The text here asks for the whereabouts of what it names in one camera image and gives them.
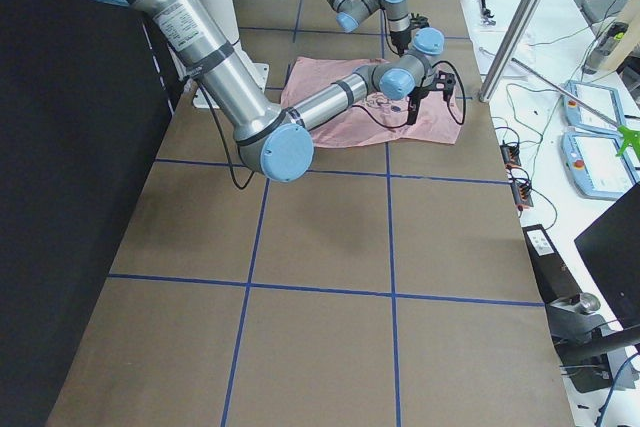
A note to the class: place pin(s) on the teach pendant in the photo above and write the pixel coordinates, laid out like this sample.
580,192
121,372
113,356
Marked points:
605,100
595,167

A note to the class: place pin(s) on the pink Snoopy t-shirt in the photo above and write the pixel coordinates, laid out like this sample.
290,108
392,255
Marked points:
374,120

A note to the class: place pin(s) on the black box with label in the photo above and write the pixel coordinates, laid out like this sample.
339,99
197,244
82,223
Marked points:
553,277

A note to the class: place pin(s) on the lower teach pendant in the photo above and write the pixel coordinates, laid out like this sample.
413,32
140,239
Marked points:
595,167

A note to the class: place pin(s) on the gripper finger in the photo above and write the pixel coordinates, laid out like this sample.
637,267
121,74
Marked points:
413,110

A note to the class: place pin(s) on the green plastic clamp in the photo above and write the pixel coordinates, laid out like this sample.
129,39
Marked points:
630,138

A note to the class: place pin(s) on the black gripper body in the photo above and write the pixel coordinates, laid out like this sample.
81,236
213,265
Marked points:
397,40
416,95

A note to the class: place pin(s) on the aluminium frame post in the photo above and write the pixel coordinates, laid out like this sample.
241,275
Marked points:
514,33

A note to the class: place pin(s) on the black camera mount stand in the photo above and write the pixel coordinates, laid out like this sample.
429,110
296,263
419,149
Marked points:
590,351

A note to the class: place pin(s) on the upper teach pendant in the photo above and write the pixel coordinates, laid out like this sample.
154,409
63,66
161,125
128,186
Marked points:
605,100

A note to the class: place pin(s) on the black monitor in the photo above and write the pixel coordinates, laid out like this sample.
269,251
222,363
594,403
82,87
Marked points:
609,248

